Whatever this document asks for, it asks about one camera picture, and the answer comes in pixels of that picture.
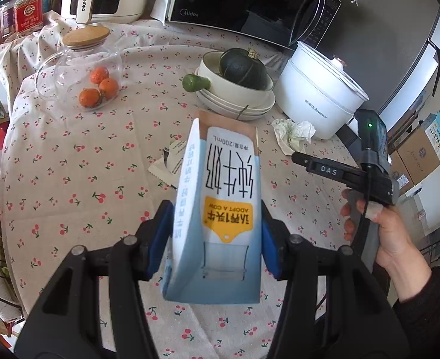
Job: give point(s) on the light blue printed box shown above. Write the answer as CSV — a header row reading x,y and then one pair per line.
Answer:
x,y
431,126

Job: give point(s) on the person's right hand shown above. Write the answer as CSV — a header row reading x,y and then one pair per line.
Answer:
x,y
396,253

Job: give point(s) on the white bowl with green handle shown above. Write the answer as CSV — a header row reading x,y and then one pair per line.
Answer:
x,y
209,79

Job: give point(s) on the white electric cooking pot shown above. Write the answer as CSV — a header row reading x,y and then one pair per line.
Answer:
x,y
316,89

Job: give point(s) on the upper cardboard box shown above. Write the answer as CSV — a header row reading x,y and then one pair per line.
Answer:
x,y
418,155

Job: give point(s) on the cardboard box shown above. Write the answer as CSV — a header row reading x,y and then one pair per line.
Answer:
x,y
418,155
399,172

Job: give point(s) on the orange tangerine three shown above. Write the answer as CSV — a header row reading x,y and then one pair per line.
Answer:
x,y
99,74

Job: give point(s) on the stack of white plates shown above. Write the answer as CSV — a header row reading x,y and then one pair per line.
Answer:
x,y
233,111

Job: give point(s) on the white paper wrapper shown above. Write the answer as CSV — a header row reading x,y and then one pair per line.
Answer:
x,y
168,167

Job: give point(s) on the grey refrigerator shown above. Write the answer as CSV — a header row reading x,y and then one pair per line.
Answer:
x,y
391,48

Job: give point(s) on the crumpled white tissue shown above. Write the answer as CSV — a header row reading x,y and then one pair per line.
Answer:
x,y
293,136

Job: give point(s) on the lower cardboard box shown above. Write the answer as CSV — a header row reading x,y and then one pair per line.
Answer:
x,y
399,172

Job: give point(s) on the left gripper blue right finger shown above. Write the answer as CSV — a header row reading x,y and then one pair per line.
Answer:
x,y
333,307

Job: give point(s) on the light blue milk carton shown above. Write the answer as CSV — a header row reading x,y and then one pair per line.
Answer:
x,y
215,252

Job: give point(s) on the black microwave oven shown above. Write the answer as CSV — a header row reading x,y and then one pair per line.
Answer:
x,y
283,23

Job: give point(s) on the dark green pumpkin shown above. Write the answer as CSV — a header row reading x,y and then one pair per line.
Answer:
x,y
243,67

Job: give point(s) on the red label spice jar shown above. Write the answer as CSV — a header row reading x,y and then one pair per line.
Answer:
x,y
28,16

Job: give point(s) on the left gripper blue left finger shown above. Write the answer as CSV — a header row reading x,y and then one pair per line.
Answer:
x,y
65,320

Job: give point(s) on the glass jar with cork lid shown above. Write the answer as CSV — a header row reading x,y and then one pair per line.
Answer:
x,y
62,76

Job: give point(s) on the orange tangerine one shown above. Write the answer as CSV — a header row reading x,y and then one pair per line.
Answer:
x,y
89,97

